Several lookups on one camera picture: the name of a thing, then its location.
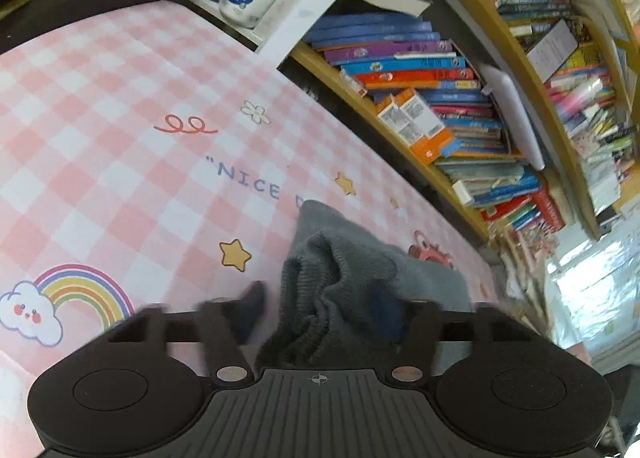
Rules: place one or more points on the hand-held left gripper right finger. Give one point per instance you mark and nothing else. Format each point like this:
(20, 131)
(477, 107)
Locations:
(387, 315)

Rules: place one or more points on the pink checkered desk mat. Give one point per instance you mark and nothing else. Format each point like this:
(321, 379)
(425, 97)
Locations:
(125, 163)

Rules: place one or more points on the white charger adapter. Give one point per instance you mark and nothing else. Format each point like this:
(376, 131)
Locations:
(463, 192)

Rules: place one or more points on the assorted books and stationery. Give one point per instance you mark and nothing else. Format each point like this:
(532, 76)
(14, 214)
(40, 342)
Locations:
(575, 88)

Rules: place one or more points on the orange white carton box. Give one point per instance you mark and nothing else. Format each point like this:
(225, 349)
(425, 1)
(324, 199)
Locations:
(402, 121)
(430, 133)

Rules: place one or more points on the row of colourful books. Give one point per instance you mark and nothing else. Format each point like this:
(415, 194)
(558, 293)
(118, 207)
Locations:
(400, 48)

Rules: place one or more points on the white shelf unit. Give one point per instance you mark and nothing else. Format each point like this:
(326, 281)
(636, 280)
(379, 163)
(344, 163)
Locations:
(320, 3)

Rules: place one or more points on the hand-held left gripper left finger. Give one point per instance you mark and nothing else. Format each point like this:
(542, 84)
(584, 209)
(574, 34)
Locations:
(252, 310)

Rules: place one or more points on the pile of paper booklets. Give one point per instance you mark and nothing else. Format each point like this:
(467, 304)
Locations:
(520, 263)

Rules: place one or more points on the black case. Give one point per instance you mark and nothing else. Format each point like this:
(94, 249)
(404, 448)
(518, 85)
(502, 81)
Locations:
(75, 8)

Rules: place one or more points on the wooden bookshelf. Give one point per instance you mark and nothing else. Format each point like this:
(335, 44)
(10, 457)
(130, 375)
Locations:
(325, 81)

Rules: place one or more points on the grey knitted sweater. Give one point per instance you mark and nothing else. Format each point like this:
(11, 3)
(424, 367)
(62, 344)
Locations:
(340, 263)

